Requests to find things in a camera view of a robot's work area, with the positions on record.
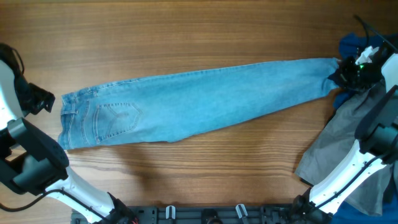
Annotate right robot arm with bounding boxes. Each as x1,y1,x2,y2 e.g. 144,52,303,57
290,44,397,223

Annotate grey rail clip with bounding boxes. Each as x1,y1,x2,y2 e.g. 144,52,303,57
165,205,176,220
235,203,249,224

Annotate left grey rail clip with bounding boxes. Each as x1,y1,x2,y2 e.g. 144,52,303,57
165,205,176,220

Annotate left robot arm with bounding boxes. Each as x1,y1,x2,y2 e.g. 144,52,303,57
1,44,138,223

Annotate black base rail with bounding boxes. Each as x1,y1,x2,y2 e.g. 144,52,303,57
70,203,299,224

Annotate light blue denim jeans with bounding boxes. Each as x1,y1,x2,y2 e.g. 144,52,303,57
58,58,338,149

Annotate dark blue t-shirt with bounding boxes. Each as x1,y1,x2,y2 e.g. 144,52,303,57
330,32,398,224

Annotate right grey rail clip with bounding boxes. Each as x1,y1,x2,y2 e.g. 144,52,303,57
235,203,249,224

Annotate grey trousers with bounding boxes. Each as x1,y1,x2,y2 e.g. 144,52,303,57
295,83,397,216

